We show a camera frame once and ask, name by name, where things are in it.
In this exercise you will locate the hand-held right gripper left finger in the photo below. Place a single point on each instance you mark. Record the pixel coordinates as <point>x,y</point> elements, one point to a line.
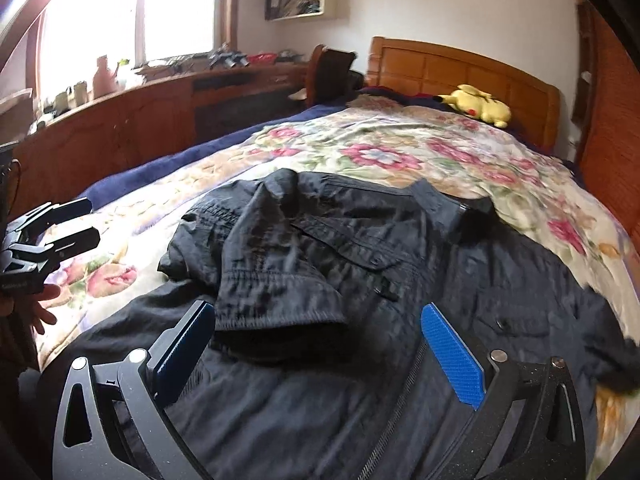
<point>185,345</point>

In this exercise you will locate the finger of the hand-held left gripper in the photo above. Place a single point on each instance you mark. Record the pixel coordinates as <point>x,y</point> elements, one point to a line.
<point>70,208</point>
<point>75,241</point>

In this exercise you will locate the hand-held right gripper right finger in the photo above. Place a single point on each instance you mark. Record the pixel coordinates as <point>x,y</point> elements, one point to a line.
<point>452,355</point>

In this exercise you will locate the dark navy jacket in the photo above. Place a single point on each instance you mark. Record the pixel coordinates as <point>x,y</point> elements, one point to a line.
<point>310,410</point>

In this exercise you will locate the person's left hand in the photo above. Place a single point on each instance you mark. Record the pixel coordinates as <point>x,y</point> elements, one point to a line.
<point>44,307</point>

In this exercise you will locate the dark blue bed sheet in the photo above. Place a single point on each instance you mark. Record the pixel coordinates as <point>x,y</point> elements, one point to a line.
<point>165,165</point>

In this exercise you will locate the wooden desk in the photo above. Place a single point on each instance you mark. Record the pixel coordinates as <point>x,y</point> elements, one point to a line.
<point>140,120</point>

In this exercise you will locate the pink vase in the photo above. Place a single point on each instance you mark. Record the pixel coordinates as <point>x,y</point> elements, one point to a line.
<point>104,77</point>

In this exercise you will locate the dark toy figure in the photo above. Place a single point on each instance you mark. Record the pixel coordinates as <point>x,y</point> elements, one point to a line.
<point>227,57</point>

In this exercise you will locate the window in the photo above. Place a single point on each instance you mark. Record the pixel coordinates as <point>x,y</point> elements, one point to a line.
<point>175,10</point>

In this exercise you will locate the floral blanket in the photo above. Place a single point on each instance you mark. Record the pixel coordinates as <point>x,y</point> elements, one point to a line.
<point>375,140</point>

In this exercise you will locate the red basket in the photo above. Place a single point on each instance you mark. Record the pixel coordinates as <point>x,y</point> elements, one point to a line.
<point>262,58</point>

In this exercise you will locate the yellow plush toy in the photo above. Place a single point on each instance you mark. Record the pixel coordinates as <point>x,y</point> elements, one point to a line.
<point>475,102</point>

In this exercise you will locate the beige paper sheet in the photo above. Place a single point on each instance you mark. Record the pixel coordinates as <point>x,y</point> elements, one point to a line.
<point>300,94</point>

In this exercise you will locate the dark pillow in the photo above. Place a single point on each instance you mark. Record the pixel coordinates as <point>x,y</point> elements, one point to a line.
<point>385,92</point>

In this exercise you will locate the wooden chair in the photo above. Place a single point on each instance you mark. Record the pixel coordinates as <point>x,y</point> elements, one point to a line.
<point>317,75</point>

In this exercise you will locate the wooden slatted wardrobe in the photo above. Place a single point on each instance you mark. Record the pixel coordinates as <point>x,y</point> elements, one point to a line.
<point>617,125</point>

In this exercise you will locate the wooden bed headboard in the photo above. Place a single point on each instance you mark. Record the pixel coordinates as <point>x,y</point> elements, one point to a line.
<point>430,67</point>

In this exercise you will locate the row of books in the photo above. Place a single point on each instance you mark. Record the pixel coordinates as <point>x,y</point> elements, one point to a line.
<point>275,2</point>

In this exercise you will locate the narrow wooden shelf unit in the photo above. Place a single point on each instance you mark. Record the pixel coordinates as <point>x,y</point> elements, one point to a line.
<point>585,60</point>

